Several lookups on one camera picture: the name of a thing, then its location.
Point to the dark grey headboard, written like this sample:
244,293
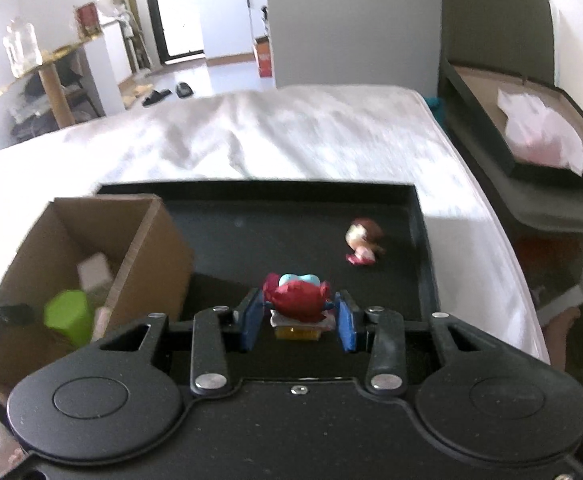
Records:
496,25

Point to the red and blue figurine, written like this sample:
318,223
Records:
296,302

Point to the black framed glass door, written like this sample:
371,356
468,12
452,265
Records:
154,10

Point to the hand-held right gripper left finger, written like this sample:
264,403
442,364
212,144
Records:
251,322

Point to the round gold-edged table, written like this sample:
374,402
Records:
53,55

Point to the yellow slipper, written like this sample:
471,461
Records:
136,92

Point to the black framed cardboard tray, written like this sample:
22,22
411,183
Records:
481,95

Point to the white plastic bag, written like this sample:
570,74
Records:
546,130

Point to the black slipper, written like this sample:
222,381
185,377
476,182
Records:
157,97
184,90

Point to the white kitchen cabinet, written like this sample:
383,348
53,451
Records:
226,25

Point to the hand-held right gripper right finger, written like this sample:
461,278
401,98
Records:
346,322

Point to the small white box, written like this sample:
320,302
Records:
93,270

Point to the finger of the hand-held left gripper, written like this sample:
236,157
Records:
6,314

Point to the brown cardboard box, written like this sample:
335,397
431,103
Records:
161,260

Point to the brown-haired doll figurine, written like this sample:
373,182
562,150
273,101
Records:
364,240

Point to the small green box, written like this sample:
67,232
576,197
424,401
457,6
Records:
66,315

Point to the black spray bottle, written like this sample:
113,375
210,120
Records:
264,20

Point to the orange cardboard box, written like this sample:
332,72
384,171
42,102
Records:
264,57

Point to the red box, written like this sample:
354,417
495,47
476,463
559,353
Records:
87,19

